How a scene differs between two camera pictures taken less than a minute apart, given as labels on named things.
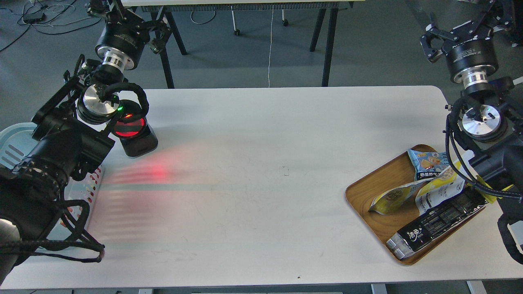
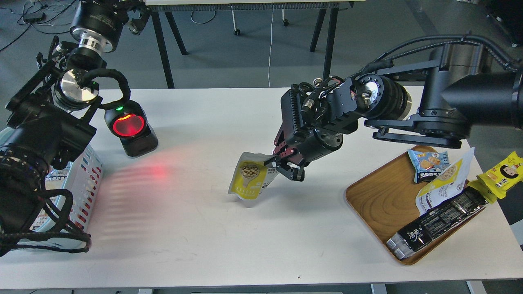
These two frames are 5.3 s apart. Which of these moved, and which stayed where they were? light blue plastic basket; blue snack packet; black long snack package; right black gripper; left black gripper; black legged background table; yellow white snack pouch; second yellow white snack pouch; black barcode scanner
Moved: yellow white snack pouch; left black gripper; right black gripper
Stayed: black barcode scanner; second yellow white snack pouch; light blue plastic basket; black long snack package; black legged background table; blue snack packet
